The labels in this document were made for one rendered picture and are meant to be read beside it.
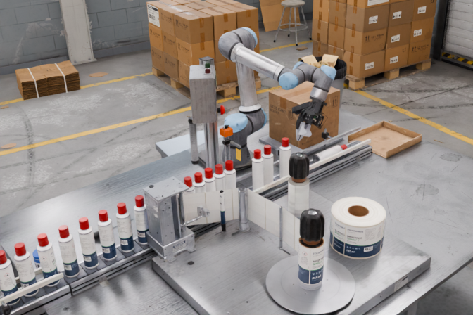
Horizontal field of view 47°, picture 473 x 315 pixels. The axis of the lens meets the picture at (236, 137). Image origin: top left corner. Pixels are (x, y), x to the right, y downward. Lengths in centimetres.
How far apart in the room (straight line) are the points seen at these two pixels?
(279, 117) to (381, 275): 119
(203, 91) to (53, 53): 556
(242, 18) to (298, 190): 385
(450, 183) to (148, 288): 149
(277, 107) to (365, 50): 322
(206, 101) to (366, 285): 90
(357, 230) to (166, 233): 69
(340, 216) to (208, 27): 386
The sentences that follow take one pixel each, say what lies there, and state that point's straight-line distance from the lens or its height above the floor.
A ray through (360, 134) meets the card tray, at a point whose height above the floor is 84.
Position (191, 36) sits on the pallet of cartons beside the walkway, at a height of 72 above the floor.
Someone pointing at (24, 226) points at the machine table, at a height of 83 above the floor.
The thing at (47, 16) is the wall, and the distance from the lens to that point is 747.
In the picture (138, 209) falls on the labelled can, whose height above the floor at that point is 104.
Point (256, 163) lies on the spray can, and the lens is 240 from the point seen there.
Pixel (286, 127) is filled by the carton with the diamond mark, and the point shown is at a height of 96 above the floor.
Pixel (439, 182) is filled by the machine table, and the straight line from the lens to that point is 277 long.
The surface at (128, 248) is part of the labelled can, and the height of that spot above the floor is 90.
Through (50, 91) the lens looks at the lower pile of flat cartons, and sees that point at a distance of 654.
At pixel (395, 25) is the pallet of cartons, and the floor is 64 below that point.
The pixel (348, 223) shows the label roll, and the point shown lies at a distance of 204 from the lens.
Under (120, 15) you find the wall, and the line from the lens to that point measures 772.
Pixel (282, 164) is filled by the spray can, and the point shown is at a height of 97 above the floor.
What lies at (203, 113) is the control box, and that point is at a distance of 217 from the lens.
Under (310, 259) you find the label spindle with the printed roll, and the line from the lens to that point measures 186.
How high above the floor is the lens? 217
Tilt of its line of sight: 26 degrees down
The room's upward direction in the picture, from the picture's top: 2 degrees counter-clockwise
